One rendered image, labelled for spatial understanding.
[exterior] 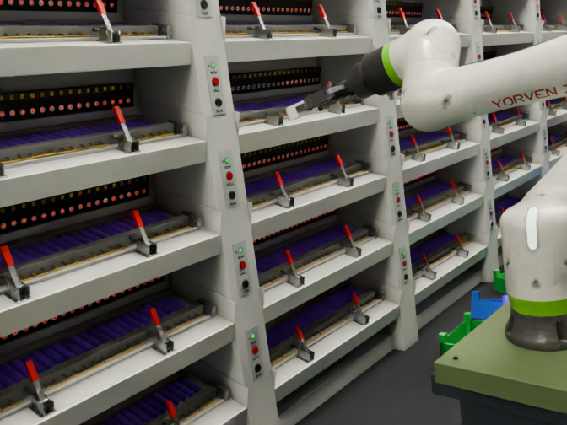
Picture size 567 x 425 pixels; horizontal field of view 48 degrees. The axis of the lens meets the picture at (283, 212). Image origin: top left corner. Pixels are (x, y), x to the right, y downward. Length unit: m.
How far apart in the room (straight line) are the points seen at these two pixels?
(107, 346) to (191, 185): 0.38
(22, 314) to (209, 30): 0.68
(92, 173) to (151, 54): 0.27
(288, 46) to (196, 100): 0.33
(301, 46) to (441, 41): 0.47
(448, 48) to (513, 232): 0.36
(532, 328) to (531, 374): 0.11
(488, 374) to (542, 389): 0.09
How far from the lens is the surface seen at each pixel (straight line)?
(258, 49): 1.50
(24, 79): 1.35
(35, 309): 1.13
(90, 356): 1.28
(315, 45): 1.67
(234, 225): 1.40
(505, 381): 1.15
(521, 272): 1.20
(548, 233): 1.17
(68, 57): 1.17
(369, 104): 1.91
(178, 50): 1.33
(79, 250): 1.24
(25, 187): 1.11
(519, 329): 1.25
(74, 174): 1.15
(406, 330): 2.06
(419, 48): 1.25
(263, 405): 1.54
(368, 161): 1.94
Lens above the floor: 0.82
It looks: 10 degrees down
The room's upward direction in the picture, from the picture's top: 8 degrees counter-clockwise
